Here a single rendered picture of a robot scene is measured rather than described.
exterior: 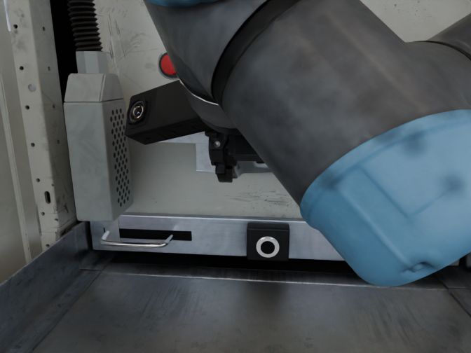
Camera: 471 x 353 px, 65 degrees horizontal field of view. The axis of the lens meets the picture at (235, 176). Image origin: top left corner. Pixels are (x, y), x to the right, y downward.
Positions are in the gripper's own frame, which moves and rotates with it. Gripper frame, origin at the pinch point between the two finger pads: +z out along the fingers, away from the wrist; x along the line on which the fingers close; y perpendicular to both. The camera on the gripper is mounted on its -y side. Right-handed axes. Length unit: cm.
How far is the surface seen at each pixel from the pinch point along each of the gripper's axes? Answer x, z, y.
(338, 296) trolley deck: -16.1, 6.8, 14.2
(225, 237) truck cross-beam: -8.8, 9.7, -1.5
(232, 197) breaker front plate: -3.0, 7.8, -0.6
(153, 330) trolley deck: -20.5, -0.9, -7.9
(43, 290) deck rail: -16.9, 0.5, -22.7
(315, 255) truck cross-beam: -10.7, 10.8, 11.7
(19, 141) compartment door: 2.0, -1.1, -28.5
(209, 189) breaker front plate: -2.1, 7.2, -4.0
